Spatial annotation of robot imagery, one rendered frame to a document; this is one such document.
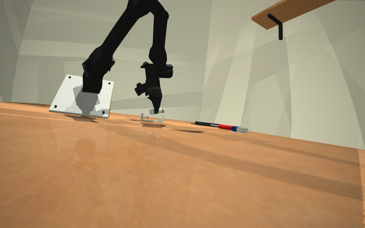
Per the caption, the white and grey battery with green band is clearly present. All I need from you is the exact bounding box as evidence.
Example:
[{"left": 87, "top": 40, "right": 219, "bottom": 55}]
[{"left": 149, "top": 108, "right": 165, "bottom": 115}]

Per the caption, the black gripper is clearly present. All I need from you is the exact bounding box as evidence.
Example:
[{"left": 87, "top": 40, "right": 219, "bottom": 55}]
[{"left": 145, "top": 76, "right": 162, "bottom": 113}]

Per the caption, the red-handled screwdriver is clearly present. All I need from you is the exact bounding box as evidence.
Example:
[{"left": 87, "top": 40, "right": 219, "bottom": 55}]
[{"left": 211, "top": 124, "right": 233, "bottom": 130}]

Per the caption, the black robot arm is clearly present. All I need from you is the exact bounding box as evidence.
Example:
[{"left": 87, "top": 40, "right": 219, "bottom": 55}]
[{"left": 82, "top": 0, "right": 173, "bottom": 93}]

